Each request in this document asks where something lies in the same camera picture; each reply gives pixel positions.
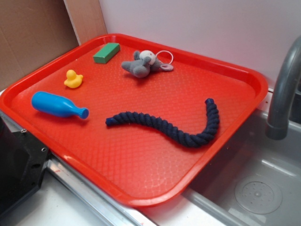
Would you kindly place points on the grey toy sink basin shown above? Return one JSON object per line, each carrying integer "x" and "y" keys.
{"x": 253, "y": 180}

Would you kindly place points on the green rectangular block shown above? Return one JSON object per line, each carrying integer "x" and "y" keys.
{"x": 106, "y": 53}

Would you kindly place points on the yellow rubber duck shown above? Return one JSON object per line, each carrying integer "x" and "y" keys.
{"x": 73, "y": 80}

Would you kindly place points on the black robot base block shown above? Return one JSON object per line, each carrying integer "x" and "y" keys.
{"x": 23, "y": 159}

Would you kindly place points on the red plastic tray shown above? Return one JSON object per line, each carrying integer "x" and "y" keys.
{"x": 136, "y": 165}

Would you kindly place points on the grey toy faucet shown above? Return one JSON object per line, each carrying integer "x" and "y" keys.
{"x": 285, "y": 104}

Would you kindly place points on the blue plastic toy bottle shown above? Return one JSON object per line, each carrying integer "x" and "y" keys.
{"x": 57, "y": 105}

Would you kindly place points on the brown cardboard panel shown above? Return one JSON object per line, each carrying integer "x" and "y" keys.
{"x": 35, "y": 32}

